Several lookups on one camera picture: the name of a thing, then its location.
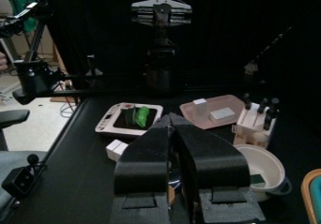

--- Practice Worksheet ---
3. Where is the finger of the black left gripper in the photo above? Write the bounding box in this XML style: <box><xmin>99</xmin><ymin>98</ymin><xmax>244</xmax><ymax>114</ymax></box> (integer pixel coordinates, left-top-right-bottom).
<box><xmin>161</xmin><ymin>3</ymin><xmax>172</xmax><ymax>27</ymax></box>
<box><xmin>151</xmin><ymin>3</ymin><xmax>163</xmax><ymax>27</ymax></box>

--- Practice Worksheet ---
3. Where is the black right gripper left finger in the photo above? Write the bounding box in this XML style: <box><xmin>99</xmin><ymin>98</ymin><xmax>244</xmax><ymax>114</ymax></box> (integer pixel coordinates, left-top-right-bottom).
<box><xmin>109</xmin><ymin>112</ymin><xmax>172</xmax><ymax>224</ymax></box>

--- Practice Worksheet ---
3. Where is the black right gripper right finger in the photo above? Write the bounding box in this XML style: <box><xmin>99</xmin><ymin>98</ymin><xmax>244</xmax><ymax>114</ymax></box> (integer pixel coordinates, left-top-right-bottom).
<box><xmin>169</xmin><ymin>112</ymin><xmax>267</xmax><ymax>224</ymax></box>

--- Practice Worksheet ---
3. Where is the white rectangular box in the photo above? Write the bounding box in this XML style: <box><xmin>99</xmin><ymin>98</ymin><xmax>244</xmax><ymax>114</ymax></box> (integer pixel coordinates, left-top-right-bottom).
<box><xmin>105</xmin><ymin>139</ymin><xmax>131</xmax><ymax>162</ymax></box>

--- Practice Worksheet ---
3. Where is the dark green block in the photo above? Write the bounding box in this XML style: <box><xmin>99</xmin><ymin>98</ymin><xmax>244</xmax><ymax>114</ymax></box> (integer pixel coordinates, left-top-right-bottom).
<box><xmin>250</xmin><ymin>173</ymin><xmax>267</xmax><ymax>188</ymax></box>

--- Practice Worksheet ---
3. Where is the white toy pot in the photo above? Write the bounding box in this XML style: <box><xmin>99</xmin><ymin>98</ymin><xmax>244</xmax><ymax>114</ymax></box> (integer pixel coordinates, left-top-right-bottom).
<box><xmin>231</xmin><ymin>142</ymin><xmax>293</xmax><ymax>202</ymax></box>

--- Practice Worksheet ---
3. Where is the green toy vegetable piece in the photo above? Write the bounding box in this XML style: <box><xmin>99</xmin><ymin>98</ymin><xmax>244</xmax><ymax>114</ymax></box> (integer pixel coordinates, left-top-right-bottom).
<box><xmin>133</xmin><ymin>105</ymin><xmax>151</xmax><ymax>129</ymax></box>

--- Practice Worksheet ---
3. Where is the flat white block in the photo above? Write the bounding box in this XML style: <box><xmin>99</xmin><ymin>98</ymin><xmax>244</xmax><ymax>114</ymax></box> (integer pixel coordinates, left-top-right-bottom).
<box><xmin>208</xmin><ymin>107</ymin><xmax>236</xmax><ymax>125</ymax></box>

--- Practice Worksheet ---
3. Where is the white toy knife block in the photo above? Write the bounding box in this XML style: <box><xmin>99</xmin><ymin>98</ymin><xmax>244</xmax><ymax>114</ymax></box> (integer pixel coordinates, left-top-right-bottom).
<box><xmin>230</xmin><ymin>104</ymin><xmax>279</xmax><ymax>149</ymax></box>

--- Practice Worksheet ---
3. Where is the tall white block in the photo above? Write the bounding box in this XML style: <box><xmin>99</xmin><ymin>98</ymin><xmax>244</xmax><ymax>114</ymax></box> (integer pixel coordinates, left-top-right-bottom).
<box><xmin>191</xmin><ymin>97</ymin><xmax>210</xmax><ymax>123</ymax></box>

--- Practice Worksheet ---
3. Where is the pink plastic tray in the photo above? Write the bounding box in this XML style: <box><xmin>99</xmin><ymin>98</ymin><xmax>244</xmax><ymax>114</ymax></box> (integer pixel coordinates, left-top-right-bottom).
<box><xmin>178</xmin><ymin>94</ymin><xmax>247</xmax><ymax>131</ymax></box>

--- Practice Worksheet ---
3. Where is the teal basket with orange rim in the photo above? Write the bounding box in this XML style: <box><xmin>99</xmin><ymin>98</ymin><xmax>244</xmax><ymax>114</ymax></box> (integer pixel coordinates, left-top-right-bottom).
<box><xmin>299</xmin><ymin>168</ymin><xmax>321</xmax><ymax>224</ymax></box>

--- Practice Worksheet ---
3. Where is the small black box device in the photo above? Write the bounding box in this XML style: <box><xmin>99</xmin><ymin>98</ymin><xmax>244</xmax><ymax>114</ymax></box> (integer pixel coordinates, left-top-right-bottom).
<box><xmin>0</xmin><ymin>166</ymin><xmax>36</xmax><ymax>200</ymax></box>

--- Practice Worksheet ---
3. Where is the black-handled toy knife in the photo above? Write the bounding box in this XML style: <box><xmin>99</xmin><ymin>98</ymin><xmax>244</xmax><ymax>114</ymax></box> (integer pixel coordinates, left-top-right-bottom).
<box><xmin>256</xmin><ymin>97</ymin><xmax>270</xmax><ymax>115</ymax></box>
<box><xmin>242</xmin><ymin>93</ymin><xmax>252</xmax><ymax>111</ymax></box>
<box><xmin>268</xmin><ymin>97</ymin><xmax>280</xmax><ymax>117</ymax></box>

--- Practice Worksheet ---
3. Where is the black camera on boom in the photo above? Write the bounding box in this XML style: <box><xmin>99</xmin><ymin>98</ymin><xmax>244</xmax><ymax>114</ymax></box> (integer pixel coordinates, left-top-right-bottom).
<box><xmin>0</xmin><ymin>0</ymin><xmax>50</xmax><ymax>38</ymax></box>

